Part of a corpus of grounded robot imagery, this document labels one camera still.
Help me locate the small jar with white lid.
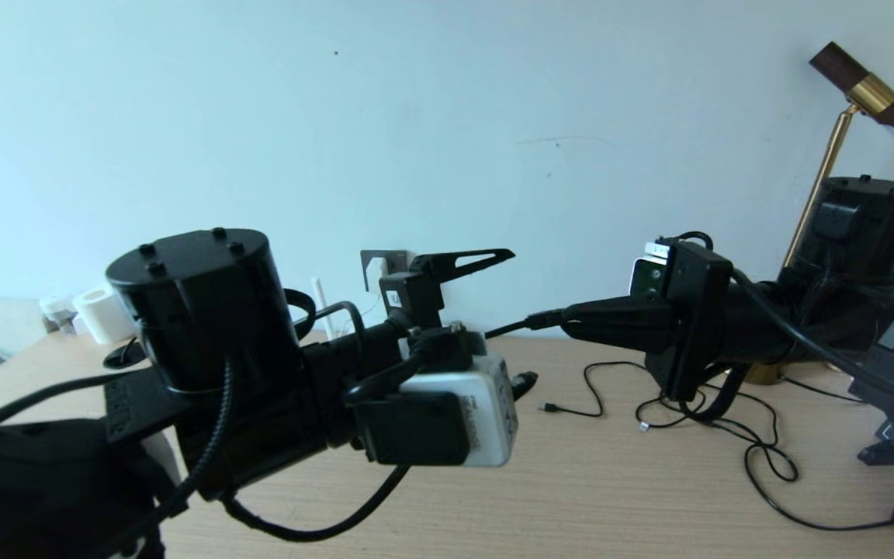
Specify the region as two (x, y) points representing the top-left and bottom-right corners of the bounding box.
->
(38, 293), (79, 336)

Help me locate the grey wall socket plate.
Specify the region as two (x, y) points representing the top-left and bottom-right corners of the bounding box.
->
(361, 250), (411, 294)

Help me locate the white toilet paper roll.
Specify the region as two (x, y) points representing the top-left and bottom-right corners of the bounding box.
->
(72, 286), (137, 345)

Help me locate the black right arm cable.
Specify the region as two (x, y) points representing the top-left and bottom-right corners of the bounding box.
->
(676, 230), (894, 424)

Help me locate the brass desk lamp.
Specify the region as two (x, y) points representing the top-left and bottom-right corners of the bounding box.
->
(746, 41), (894, 387)

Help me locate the black multi-head USB cable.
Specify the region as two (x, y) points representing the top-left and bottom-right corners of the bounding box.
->
(536, 361), (799, 482)

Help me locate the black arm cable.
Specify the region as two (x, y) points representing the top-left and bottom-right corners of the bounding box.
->
(0, 287), (487, 543)
(676, 230), (894, 424)

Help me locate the white router with antennas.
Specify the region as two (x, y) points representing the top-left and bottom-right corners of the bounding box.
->
(311, 277), (335, 342)

